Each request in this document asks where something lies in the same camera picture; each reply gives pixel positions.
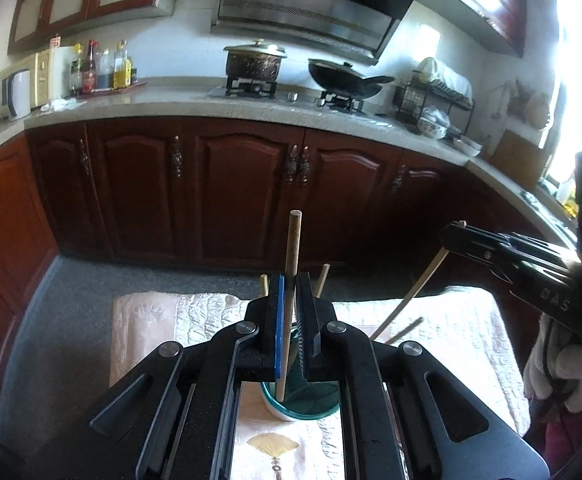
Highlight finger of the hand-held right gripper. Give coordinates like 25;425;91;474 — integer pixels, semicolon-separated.
440;241;516;282
442;223;516;252

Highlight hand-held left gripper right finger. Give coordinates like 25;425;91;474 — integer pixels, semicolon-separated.
296;272;546;480

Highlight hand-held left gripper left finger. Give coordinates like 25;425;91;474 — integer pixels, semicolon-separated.
34;273;287;480

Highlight wooden chopstick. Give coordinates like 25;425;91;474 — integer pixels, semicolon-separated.
314;263;332;297
277;210;303;403
385;317;424;345
371;220;468;341

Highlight wooden cutting board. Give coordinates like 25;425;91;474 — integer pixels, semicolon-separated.
488;129;552;186

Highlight floral bowl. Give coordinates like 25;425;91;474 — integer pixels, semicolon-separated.
417;110;449;140

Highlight hanging kitchen tools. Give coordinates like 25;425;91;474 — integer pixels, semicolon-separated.
508;77;552;128

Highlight dark wooden base cabinets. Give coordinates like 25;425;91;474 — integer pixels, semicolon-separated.
0;116;576;426

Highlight pink garment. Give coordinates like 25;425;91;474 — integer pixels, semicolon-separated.
543;405;582;480

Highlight black wok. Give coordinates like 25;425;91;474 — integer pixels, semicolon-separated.
307;58;396;101

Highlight gas stove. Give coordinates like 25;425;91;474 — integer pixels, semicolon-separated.
207;76;372;113

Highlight grey stone kitchen counter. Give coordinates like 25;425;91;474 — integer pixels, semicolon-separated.
0;76;582;251

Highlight dark pot with lid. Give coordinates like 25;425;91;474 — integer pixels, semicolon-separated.
222;39;288;84

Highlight steel range hood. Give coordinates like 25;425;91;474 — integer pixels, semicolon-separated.
210;0;424;67

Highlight red bottle tray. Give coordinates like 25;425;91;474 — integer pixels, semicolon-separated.
74;81;148;97

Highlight yellow oil bottle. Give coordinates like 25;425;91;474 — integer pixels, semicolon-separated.
113;40;132;88

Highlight white counter cloth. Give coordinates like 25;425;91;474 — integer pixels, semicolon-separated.
41;97;87;112

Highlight clear bottle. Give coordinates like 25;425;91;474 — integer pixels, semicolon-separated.
97;49;114;90

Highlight red label sauce bottle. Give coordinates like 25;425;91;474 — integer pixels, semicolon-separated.
83;40;98;95

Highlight dark sauce bottle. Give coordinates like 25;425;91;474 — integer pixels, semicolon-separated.
69;44;85;97

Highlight white box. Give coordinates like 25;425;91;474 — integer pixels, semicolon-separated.
50;45;77;103

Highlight cream microwave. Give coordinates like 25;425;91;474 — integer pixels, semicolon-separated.
0;50;54;121

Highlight white kettle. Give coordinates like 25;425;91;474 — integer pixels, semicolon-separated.
2;70;32;120

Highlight black wire dish rack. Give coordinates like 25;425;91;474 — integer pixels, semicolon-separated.
395;71;476;133

